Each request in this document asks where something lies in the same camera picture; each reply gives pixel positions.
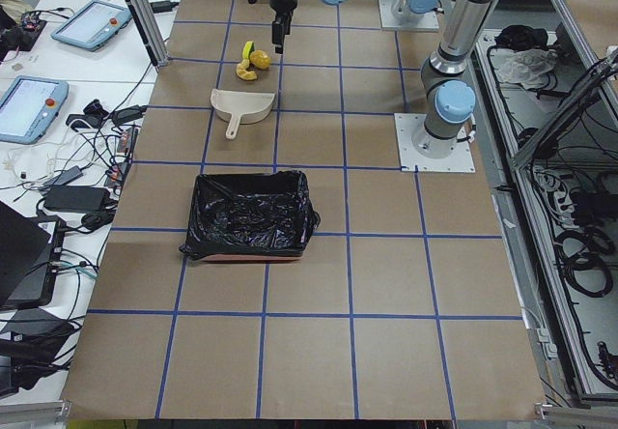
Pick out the yellow potato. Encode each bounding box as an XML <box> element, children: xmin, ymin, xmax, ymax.
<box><xmin>249</xmin><ymin>49</ymin><xmax>271</xmax><ymax>71</ymax></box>

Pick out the croissant bread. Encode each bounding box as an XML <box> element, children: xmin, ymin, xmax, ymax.
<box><xmin>236</xmin><ymin>59</ymin><xmax>258</xmax><ymax>81</ymax></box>

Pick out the black lined trash bin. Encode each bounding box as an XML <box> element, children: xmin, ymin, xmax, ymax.
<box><xmin>179</xmin><ymin>170</ymin><xmax>321</xmax><ymax>262</ymax></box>

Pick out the blue teach pendant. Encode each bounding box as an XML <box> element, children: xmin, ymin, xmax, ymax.
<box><xmin>1</xmin><ymin>75</ymin><xmax>69</xmax><ymax>145</ymax></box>
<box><xmin>51</xmin><ymin>0</ymin><xmax>132</xmax><ymax>51</ymax></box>

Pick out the black laptop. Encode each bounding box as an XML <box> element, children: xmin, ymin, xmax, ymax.
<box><xmin>1</xmin><ymin>203</ymin><xmax>66</xmax><ymax>311</ymax></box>

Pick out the beige dustpan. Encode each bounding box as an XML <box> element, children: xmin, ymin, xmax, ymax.
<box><xmin>211</xmin><ymin>89</ymin><xmax>275</xmax><ymax>140</ymax></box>

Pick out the blue teach pendant near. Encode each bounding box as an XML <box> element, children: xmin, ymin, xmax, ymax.
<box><xmin>1</xmin><ymin>75</ymin><xmax>69</xmax><ymax>145</ymax></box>

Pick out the blue teach pendant far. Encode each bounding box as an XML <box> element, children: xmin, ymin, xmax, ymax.
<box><xmin>51</xmin><ymin>0</ymin><xmax>132</xmax><ymax>51</ymax></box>

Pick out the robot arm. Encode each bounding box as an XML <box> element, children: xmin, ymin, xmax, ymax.
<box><xmin>322</xmin><ymin>0</ymin><xmax>498</xmax><ymax>158</ymax></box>

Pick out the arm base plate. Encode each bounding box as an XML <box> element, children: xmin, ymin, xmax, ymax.
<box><xmin>394</xmin><ymin>113</ymin><xmax>476</xmax><ymax>174</ymax></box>

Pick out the aluminium frame post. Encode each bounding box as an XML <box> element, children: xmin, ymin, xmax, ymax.
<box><xmin>125</xmin><ymin>0</ymin><xmax>169</xmax><ymax>68</ymax></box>

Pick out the black power adapter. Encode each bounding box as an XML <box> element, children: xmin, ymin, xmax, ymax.
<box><xmin>43</xmin><ymin>186</ymin><xmax>109</xmax><ymax>213</ymax></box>

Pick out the yellow green sponge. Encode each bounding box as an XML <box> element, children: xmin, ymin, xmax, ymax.
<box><xmin>241</xmin><ymin>41</ymin><xmax>255</xmax><ymax>60</ymax></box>

